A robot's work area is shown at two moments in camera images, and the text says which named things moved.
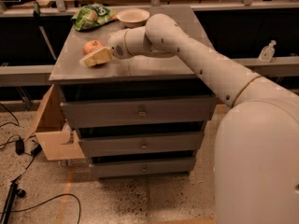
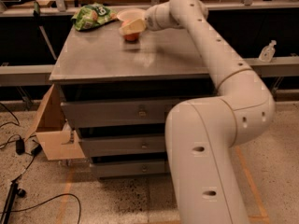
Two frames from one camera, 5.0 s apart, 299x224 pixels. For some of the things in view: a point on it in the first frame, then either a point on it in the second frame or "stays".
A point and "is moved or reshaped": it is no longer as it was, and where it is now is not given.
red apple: x=92 y=45 is moved or reshaped
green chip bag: x=92 y=15 stays
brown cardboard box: x=49 y=127 stays
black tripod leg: x=14 y=190 stays
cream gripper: x=117 y=46 -> x=151 y=20
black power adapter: x=20 y=147 stays
